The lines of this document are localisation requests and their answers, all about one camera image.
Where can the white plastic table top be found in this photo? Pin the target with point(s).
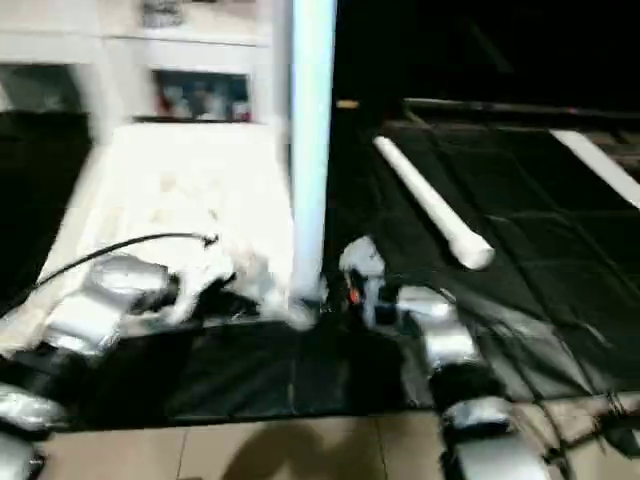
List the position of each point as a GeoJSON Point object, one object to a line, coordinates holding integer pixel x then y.
{"type": "Point", "coordinates": [180, 200]}

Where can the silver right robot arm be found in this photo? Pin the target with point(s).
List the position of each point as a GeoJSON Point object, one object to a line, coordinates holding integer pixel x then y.
{"type": "Point", "coordinates": [460, 360]}

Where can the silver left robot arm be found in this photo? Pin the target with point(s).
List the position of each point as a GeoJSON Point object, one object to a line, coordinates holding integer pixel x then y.
{"type": "Point", "coordinates": [80, 330]}

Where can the black work mat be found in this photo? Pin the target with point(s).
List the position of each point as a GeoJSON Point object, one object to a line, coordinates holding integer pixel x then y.
{"type": "Point", "coordinates": [520, 300]}

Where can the small tan label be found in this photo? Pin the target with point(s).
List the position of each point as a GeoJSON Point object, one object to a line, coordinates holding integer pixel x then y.
{"type": "Point", "coordinates": [347, 103]}

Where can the small red bottle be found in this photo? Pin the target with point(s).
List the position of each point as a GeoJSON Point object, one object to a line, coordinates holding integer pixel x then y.
{"type": "Point", "coordinates": [170, 100]}

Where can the long black bar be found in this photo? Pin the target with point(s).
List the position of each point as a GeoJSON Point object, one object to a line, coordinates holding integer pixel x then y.
{"type": "Point", "coordinates": [520, 108]}

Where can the white glass-door cabinet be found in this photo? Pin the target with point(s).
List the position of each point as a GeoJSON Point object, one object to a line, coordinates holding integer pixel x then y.
{"type": "Point", "coordinates": [130, 50]}

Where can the white board strip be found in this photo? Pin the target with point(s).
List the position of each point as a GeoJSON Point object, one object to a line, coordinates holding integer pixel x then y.
{"type": "Point", "coordinates": [598, 165]}

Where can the large black cabinet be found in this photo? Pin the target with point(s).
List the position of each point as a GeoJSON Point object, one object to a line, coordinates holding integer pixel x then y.
{"type": "Point", "coordinates": [480, 50]}

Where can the small grey metal object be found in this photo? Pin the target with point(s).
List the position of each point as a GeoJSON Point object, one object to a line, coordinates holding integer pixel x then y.
{"type": "Point", "coordinates": [162, 12]}

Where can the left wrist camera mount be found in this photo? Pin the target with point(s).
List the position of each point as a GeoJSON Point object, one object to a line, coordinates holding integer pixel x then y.
{"type": "Point", "coordinates": [200, 275]}

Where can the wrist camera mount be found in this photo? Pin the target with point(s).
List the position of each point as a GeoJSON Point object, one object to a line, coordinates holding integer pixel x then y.
{"type": "Point", "coordinates": [200, 275]}
{"type": "Point", "coordinates": [362, 258]}

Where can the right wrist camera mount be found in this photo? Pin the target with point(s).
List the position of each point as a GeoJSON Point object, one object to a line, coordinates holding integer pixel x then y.
{"type": "Point", "coordinates": [362, 258]}

